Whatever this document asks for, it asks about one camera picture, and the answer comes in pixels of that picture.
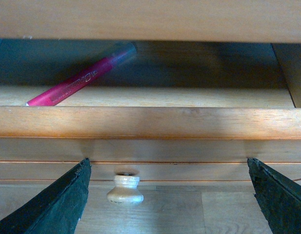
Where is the wooden nightstand dresser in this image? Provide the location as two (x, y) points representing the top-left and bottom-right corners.
(0, 0), (301, 43)

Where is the wooden drawer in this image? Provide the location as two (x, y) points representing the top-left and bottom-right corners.
(0, 39), (301, 185)

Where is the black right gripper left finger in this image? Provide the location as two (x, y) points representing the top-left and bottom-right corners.
(0, 158), (91, 234)

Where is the wooden drawer knob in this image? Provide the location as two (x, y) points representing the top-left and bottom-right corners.
(107, 173), (144, 207)

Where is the pink marker with white cap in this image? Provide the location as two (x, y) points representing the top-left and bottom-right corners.
(25, 42), (137, 106)

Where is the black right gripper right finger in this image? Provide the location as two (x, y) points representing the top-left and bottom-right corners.
(247, 158), (301, 234)

